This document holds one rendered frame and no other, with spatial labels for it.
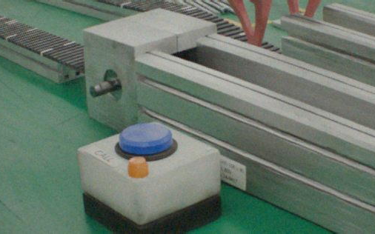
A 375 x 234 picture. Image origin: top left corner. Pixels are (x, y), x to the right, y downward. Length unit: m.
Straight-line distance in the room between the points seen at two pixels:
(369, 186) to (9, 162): 0.36
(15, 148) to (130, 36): 0.16
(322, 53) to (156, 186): 0.31
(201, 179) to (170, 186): 0.03
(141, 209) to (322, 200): 0.14
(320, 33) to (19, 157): 0.33
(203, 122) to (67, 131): 0.18
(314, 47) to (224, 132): 0.20
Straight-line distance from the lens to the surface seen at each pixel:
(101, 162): 0.62
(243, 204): 0.68
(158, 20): 0.84
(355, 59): 0.83
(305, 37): 0.86
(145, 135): 0.63
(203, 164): 0.62
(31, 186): 0.73
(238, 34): 1.03
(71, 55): 0.95
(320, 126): 0.61
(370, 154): 0.58
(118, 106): 0.81
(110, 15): 1.19
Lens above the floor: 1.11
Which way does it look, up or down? 23 degrees down
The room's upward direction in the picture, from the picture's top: 2 degrees counter-clockwise
